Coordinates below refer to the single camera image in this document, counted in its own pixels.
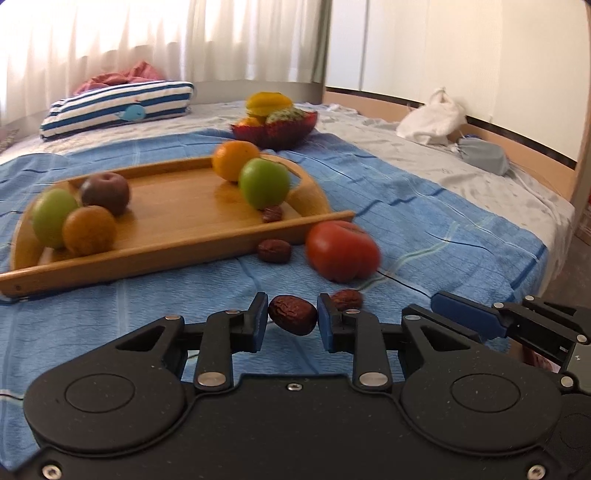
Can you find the blue white striped pillow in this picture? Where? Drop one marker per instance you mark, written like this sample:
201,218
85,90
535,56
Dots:
106,108

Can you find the white cloth bag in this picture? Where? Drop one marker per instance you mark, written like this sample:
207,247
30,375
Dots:
431,120

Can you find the small orange fruit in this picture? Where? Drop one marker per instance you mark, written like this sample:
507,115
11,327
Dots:
251,122

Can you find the green curtain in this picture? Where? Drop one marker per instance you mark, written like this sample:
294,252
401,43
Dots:
321,41

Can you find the grey bed sheet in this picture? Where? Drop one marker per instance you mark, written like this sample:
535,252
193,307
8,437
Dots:
438,177

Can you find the wooden bed frame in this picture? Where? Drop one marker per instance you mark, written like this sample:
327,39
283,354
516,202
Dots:
531,143

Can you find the pink cloth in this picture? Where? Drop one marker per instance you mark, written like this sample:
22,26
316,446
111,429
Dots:
124,76

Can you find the red tomato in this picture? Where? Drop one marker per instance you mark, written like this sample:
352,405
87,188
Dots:
341,251

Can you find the red date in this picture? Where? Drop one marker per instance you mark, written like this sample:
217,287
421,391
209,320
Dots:
293,314
272,214
274,251
348,299

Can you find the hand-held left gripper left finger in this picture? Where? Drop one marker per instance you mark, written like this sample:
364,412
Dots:
258,323

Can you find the grey blue cloth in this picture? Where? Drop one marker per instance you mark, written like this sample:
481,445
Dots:
485,156

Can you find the wooden tray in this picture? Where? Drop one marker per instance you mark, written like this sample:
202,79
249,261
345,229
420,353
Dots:
184,217

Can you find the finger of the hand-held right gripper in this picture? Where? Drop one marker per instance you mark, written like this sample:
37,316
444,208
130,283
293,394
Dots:
461,313

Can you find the brown round fruit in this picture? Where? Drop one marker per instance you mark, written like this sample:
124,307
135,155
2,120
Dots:
88,230

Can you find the red glass bowl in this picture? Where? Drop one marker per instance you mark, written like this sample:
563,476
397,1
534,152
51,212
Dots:
277,136

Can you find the green custard apple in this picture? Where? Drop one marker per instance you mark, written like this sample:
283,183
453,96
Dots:
286,115

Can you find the yellow starfruit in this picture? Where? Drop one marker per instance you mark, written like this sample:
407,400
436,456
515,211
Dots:
268,102

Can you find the dark purple fruit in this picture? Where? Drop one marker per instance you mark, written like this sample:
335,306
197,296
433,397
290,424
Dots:
106,193

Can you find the white curtain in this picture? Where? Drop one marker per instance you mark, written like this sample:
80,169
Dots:
138,37

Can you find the blue checked blanket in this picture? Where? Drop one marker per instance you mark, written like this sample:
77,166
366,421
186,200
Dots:
415,217

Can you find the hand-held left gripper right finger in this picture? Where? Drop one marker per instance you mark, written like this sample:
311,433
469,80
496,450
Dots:
325,323

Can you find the white wardrobe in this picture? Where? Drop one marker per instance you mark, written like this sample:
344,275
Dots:
438,41

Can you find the orange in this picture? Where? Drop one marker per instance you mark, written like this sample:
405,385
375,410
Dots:
233,159

